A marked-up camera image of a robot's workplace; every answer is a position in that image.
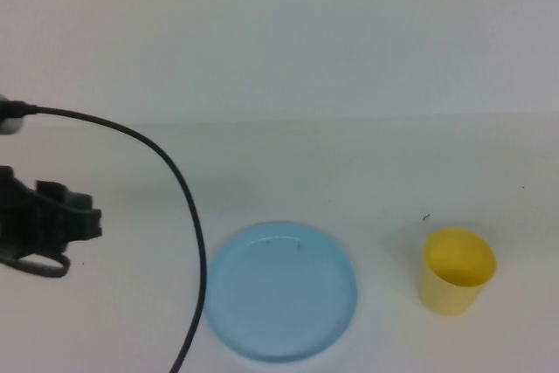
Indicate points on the yellow plastic cup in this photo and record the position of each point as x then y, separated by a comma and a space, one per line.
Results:
450, 299

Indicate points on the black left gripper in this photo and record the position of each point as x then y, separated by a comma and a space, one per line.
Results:
19, 220

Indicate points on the light blue plastic plate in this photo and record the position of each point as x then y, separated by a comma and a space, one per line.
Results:
284, 299

